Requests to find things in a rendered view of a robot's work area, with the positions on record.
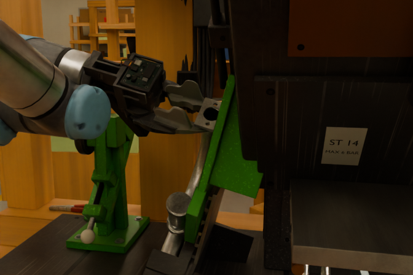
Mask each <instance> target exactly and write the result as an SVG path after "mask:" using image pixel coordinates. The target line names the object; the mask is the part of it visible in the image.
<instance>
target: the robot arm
mask: <svg viewBox="0 0 413 275"><path fill-rule="evenodd" d="M142 58H143V59H142ZM122 60H125V61H124V63H122ZM122 60H121V63H116V62H114V61H110V60H107V59H104V58H103V55H102V52H99V51H96V50H94V51H93V52H92V54H90V53H86V52H82V51H80V50H76V49H74V48H70V47H66V46H64V45H60V44H56V43H53V42H50V41H47V40H45V39H43V38H41V37H34V36H29V35H28V36H27V35H24V34H18V33H16V32H15V31H14V30H13V29H12V28H11V27H10V26H9V25H7V24H6V23H5V22H4V21H2V20H1V19H0V146H5V145H7V144H8V143H9V142H10V141H11V140H12V139H13V138H15V137H16V136H17V133H18V132H23V133H32V134H43V135H49V136H58V137H63V138H70V139H72V140H76V139H95V138H97V137H99V136H101V135H102V134H103V133H104V131H105V130H106V128H107V127H108V125H109V121H110V118H111V108H112V109H113V110H114V112H115V113H116V114H117V115H118V116H119V117H120V118H121V119H122V120H123V121H124V122H125V124H126V125H127V126H128V127H129V128H130V129H131V130H132V131H133V132H134V133H135V134H136V135H137V136H138V137H146V136H148V134H149V132H153V133H161V134H195V133H204V132H208V131H207V130H204V129H201V128H197V127H195V126H194V122H192V121H190V120H189V117H188V116H187V114H186V112H185V111H184V110H183V109H182V108H179V107H188V108H190V109H192V110H199V111H200V108H201V106H202V104H203V102H204V99H205V98H204V97H202V94H201V91H200V89H199V85H198V84H197V83H196V82H194V81H192V80H187V81H185V82H184V83H183V84H182V85H181V86H180V85H178V84H177V83H175V82H172V81H171V80H166V72H165V70H164V68H163V61H160V60H157V59H153V58H150V57H147V56H143V55H140V54H137V53H132V55H131V56H130V58H129V59H122ZM148 60H150V61H148ZM153 61H154V62H153ZM130 62H132V63H131V65H129V64H130ZM155 62H156V63H155ZM165 97H168V100H169V102H170V105H171V106H173V107H172V108H171V109H170V110H166V109H163V108H160V107H159V105H160V103H163V102H165Z"/></svg>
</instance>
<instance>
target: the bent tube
mask: <svg viewBox="0 0 413 275"><path fill-rule="evenodd" d="M214 105H217V106H214ZM220 105H221V102H220V101H216V100H213V99H210V98H205V99H204V102H203V104H202V106H201V108H200V111H199V114H198V116H197V118H196V120H195V122H194V126H195V127H197V128H201V129H204V130H207V131H208V132H204V133H202V134H201V141H200V148H199V153H198V156H197V160H196V163H195V167H194V170H193V173H192V176H191V179H190V182H189V185H188V186H187V190H186V192H185V193H186V194H188V195H189V196H190V198H192V195H193V194H194V191H195V188H196V187H198V186H199V182H200V178H201V175H202V171H203V167H204V164H205V160H206V157H207V153H208V149H209V146H210V142H211V137H212V135H213V130H214V126H215V124H216V119H217V117H218V112H219V108H220ZM183 244H184V234H183V235H180V236H177V235H173V234H171V233H170V232H168V235H167V237H166V240H165V242H164V244H163V247H162V249H161V251H162V252H165V253H168V254H171V255H174V256H176V257H179V253H180V251H181V249H182V247H183Z"/></svg>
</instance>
